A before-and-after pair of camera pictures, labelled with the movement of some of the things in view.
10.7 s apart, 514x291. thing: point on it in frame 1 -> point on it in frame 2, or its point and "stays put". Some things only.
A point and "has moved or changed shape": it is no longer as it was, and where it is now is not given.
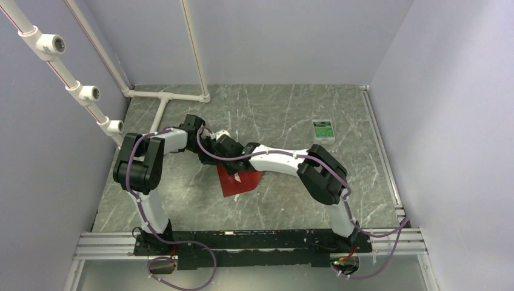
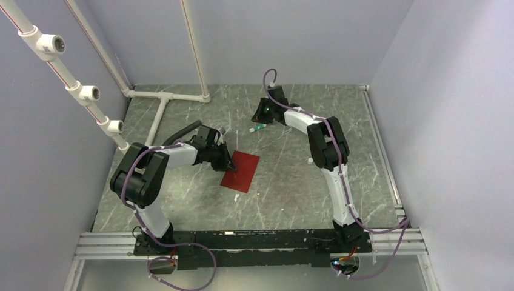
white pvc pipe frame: x=47 y=45 stays put
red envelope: x=231 y=187 has moved or changed shape
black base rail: x=219 y=248 stays put
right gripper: x=230 y=170 -> x=259 y=116
